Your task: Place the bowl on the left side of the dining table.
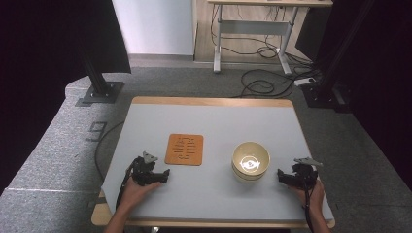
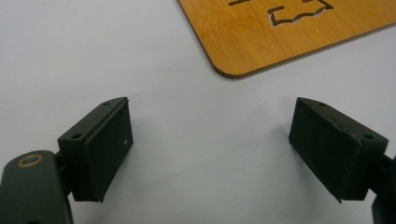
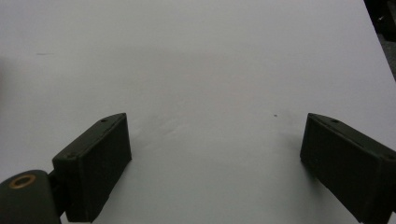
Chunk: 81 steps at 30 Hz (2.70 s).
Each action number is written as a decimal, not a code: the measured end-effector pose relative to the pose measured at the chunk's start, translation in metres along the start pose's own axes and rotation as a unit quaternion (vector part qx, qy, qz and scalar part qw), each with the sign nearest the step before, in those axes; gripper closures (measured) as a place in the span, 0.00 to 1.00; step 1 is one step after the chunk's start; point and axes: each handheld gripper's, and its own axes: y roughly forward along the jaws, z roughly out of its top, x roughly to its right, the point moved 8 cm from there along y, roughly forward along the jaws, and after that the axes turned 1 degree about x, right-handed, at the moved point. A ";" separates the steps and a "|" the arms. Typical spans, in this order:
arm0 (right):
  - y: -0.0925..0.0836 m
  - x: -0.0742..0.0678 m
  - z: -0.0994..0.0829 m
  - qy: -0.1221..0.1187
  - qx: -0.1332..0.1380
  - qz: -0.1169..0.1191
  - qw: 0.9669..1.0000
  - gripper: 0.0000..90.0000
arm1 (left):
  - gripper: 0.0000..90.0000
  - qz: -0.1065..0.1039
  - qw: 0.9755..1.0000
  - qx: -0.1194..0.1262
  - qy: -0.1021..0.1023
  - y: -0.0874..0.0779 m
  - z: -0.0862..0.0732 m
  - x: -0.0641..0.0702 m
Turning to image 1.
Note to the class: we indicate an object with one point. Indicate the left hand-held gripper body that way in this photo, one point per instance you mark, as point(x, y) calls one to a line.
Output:
point(142, 171)

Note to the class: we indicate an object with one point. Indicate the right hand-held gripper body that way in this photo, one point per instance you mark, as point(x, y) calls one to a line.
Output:
point(304, 174)

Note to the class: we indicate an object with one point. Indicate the person's right hand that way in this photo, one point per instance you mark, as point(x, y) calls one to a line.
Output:
point(314, 195)

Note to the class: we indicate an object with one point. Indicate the person's left hand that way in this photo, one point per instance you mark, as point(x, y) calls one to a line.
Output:
point(134, 194)

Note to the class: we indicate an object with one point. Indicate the orange square coaster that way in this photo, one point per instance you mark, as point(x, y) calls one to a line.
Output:
point(184, 150)

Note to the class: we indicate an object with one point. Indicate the grey table mat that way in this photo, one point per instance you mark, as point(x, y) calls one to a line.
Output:
point(210, 197)

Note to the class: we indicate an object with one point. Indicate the wooden table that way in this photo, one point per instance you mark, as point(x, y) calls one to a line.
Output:
point(210, 101)

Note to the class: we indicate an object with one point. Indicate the black metal stand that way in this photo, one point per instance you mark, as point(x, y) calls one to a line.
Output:
point(98, 82)
point(327, 87)

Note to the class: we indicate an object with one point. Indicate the white power strip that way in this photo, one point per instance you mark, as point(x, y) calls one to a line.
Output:
point(304, 81)

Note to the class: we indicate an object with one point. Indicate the black curtain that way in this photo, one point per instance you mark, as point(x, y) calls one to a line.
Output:
point(382, 64)
point(48, 48)

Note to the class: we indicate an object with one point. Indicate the white panel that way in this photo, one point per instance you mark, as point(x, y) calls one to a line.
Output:
point(154, 26)

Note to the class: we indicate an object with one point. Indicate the white desk frame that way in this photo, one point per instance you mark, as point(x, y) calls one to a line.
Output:
point(252, 27)

